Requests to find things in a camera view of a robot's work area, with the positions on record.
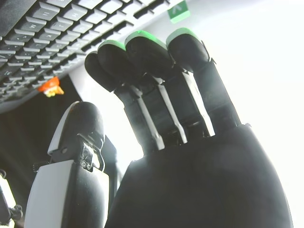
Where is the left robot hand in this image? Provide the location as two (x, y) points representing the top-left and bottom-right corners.
(25, 27), (294, 228)

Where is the black computer keyboard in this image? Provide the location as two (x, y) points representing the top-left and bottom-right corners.
(0, 0), (172, 115)

